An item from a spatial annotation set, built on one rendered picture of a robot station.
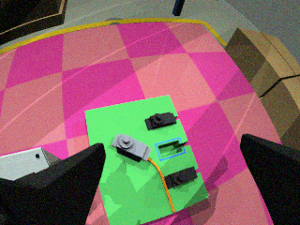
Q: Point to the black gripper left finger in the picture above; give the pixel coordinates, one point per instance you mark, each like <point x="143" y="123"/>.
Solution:
<point x="59" y="195"/>

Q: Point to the green flat deck plate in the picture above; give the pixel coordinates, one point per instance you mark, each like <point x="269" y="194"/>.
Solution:
<point x="132" y="191"/>

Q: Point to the grey micro servo with orange cable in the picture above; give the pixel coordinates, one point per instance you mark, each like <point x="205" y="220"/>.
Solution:
<point x="138" y="151"/>

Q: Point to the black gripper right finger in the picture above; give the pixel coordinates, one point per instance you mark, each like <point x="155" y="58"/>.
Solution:
<point x="276" y="170"/>

